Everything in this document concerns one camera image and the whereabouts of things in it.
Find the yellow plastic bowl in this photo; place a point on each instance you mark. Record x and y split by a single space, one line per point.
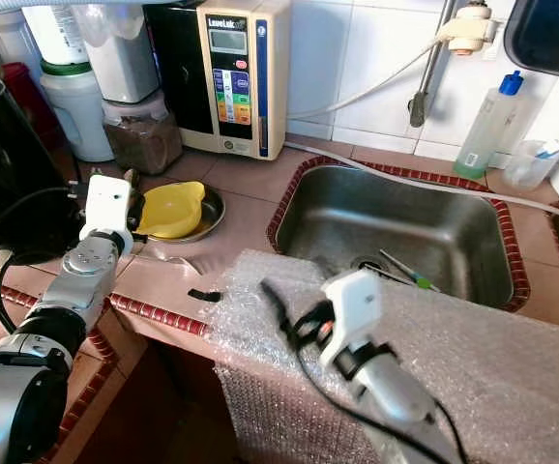
171 208

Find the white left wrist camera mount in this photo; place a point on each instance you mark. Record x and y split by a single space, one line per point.
110 208

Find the green plastic stick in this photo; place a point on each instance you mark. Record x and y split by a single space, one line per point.
407 273

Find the black hanging tray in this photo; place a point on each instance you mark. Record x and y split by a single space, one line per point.
550 34

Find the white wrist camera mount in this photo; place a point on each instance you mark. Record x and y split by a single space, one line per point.
352 309
110 208

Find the clear bottle with blue cap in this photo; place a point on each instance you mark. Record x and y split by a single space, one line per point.
490 126

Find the steel bowl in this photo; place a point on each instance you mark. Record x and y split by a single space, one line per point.
215 215

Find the wall tap with cream diverter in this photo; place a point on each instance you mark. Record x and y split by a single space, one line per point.
432 68

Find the clear plastic cup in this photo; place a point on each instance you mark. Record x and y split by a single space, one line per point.
526 166

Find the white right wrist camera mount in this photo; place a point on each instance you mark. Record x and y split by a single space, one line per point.
352 309

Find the black electric kettle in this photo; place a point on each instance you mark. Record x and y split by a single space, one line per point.
18 164

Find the jar with brown contents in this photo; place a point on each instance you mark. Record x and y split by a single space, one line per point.
142 140

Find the green and white tweezers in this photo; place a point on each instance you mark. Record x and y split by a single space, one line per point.
83 174

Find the dark red container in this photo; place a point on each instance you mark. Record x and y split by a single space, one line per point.
28 106

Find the white jug with green lid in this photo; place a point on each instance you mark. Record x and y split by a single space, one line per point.
76 116

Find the beige water ionizer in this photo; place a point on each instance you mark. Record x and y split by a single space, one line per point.
231 77

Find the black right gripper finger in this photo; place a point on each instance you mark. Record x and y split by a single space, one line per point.
281 309

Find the clear bubble wrap sheet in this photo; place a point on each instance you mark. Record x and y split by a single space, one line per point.
492 367

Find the steel spoon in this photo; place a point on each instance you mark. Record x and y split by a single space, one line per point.
127 175

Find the white labelled bottle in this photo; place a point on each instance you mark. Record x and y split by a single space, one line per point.
55 34

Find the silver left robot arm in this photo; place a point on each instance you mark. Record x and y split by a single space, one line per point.
47 358

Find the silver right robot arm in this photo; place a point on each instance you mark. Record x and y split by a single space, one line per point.
400 406

